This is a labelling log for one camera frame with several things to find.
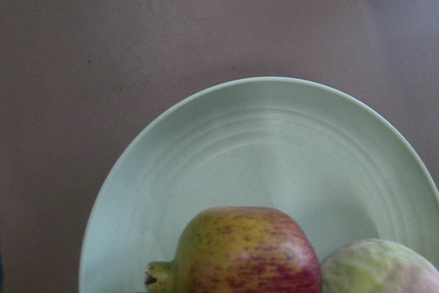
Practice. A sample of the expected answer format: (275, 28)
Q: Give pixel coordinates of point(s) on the green-pink peach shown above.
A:
(378, 265)

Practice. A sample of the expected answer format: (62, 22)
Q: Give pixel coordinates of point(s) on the green plate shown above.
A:
(333, 164)

